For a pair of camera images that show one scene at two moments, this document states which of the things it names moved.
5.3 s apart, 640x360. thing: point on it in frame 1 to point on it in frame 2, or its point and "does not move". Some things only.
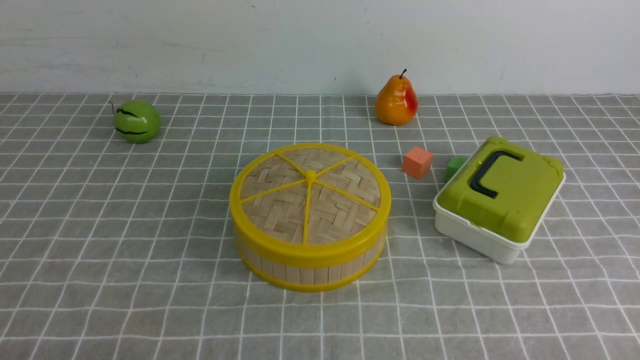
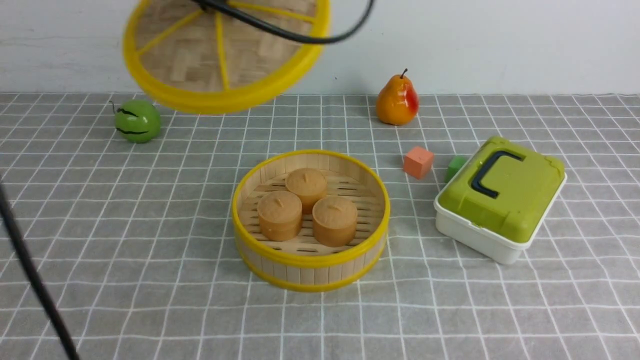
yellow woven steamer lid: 310,201 to 220,62
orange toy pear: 396,102 does not move
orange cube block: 417,162 does not move
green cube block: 455,162 does not move
